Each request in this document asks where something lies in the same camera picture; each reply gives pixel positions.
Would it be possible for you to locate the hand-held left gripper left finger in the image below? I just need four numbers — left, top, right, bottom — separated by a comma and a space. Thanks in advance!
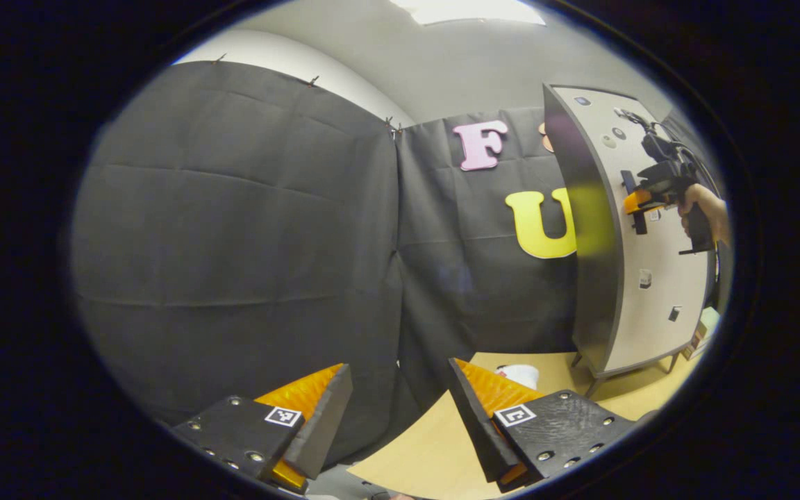
172, 364, 353, 492

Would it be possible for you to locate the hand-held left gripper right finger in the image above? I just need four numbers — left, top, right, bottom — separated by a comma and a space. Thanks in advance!
447, 359, 633, 492

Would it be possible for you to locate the black cabinet door handle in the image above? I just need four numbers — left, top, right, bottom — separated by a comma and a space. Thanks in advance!
620, 170, 649, 235

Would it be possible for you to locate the grey cabinet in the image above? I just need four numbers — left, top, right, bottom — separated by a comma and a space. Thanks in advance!
542, 83, 717, 398

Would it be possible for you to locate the brown book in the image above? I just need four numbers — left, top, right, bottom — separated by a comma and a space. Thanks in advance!
681, 325, 710, 360

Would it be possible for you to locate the black backdrop cloth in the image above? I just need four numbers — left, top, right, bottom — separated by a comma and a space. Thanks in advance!
70, 59, 731, 466

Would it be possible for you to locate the ceiling light panel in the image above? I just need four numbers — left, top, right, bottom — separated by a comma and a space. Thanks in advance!
390, 0, 547, 26

